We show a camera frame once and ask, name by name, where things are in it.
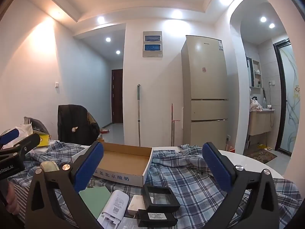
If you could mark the grey bag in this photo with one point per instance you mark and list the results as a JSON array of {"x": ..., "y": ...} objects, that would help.
[{"x": 38, "y": 124}]

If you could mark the dark brown door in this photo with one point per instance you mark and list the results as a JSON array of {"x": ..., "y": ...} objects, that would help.
[{"x": 117, "y": 95}]

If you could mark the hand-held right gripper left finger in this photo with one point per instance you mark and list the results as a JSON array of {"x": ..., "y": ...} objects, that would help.
[{"x": 89, "y": 167}]

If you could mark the beige refrigerator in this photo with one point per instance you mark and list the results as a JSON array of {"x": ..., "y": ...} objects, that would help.
[{"x": 205, "y": 88}]

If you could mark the black frame box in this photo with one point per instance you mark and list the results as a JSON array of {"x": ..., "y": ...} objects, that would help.
[{"x": 147, "y": 190}]

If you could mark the red broom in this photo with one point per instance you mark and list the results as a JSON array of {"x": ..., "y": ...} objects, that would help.
[{"x": 172, "y": 124}]

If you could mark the black jacket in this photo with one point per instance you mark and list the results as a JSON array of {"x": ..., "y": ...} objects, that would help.
[{"x": 71, "y": 121}]

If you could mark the blue plaid cloth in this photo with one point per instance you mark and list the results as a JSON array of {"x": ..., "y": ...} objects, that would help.
[{"x": 190, "y": 186}]

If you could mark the small black box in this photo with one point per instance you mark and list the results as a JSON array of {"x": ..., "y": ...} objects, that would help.
[{"x": 154, "y": 219}]

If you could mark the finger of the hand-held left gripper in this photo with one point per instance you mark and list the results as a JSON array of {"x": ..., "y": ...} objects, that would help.
[
  {"x": 28, "y": 143},
  {"x": 9, "y": 135}
]

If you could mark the green card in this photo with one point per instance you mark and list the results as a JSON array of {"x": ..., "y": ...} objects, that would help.
[{"x": 95, "y": 200}]

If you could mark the patterned glass door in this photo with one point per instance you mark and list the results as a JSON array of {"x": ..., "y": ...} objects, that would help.
[{"x": 289, "y": 95}]

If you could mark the cardboard box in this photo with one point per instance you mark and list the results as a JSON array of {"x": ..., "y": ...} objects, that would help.
[{"x": 124, "y": 157}]

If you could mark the white remote control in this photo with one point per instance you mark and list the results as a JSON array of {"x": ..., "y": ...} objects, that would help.
[{"x": 115, "y": 207}]

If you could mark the beige vanity cabinet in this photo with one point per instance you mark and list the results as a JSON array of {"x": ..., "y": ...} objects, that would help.
[{"x": 259, "y": 122}]

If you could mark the grey mop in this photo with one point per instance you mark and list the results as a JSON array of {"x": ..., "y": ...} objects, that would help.
[{"x": 138, "y": 114}]

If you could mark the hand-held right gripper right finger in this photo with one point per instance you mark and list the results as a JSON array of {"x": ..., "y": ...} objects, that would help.
[{"x": 215, "y": 165}]

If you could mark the person's left hand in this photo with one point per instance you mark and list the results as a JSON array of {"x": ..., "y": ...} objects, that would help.
[{"x": 11, "y": 195}]

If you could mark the wall shelf niche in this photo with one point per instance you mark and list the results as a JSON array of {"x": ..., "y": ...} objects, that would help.
[{"x": 256, "y": 72}]

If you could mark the pink cloth pile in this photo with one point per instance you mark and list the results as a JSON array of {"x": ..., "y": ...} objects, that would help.
[{"x": 255, "y": 105}]

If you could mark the grey box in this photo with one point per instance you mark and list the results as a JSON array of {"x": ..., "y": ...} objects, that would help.
[{"x": 129, "y": 224}]

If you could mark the grey electrical panel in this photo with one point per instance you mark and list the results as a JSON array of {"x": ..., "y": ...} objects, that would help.
[{"x": 152, "y": 44}]

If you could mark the white plastic bag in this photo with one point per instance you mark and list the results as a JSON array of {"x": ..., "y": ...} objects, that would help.
[{"x": 23, "y": 130}]

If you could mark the round cream container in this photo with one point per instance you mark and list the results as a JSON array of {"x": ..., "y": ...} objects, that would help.
[{"x": 48, "y": 165}]

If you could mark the white adapter box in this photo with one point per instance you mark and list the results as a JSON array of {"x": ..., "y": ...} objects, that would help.
[{"x": 135, "y": 205}]

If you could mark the brown doormat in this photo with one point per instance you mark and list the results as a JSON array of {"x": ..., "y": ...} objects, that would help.
[{"x": 262, "y": 155}]

